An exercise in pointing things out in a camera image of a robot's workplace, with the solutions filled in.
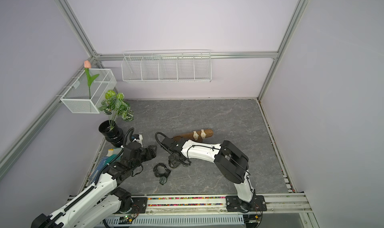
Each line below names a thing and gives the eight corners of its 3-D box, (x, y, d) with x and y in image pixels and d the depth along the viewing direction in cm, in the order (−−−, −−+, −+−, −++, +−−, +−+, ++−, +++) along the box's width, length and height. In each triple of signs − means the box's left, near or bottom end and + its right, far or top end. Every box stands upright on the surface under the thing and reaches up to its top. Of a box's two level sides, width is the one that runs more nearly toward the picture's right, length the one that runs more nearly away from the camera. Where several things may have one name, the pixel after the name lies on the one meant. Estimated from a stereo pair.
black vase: (109, 147, 96) (95, 133, 83) (114, 135, 102) (102, 120, 89) (124, 147, 96) (113, 133, 83) (129, 135, 102) (118, 120, 89)
